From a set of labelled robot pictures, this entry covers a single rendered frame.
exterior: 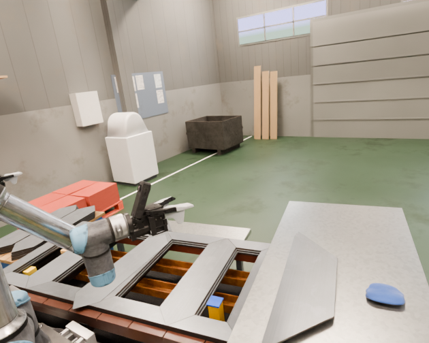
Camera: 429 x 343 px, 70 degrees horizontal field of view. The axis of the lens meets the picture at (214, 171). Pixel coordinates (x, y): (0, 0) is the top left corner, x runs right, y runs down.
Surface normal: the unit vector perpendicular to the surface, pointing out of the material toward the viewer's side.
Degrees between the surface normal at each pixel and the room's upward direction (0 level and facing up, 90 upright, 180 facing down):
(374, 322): 0
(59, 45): 90
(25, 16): 90
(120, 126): 80
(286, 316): 0
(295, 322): 0
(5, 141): 90
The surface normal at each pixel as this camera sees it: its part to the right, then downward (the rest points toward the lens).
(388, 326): -0.11, -0.95
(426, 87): -0.54, 0.30
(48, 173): 0.83, 0.08
